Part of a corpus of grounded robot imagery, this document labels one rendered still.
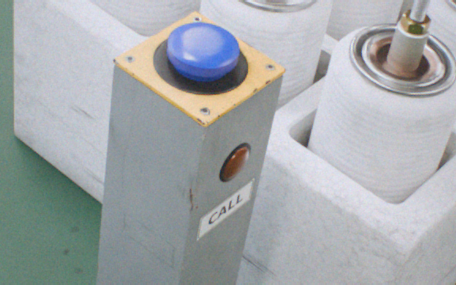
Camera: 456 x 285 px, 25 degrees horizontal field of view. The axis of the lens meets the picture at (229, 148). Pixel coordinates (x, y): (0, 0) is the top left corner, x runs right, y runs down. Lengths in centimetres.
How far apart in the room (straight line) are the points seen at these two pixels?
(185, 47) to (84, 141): 34
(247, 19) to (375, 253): 19
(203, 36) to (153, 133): 6
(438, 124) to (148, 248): 21
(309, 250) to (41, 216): 26
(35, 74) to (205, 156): 36
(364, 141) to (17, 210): 34
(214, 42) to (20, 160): 42
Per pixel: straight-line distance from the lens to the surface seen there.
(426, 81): 71
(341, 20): 85
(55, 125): 92
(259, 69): 59
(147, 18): 84
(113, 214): 66
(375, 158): 73
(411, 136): 71
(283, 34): 75
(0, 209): 93
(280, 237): 78
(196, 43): 58
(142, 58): 59
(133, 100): 59
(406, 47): 71
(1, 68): 106
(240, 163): 61
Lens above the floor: 69
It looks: 44 degrees down
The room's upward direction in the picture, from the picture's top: 11 degrees clockwise
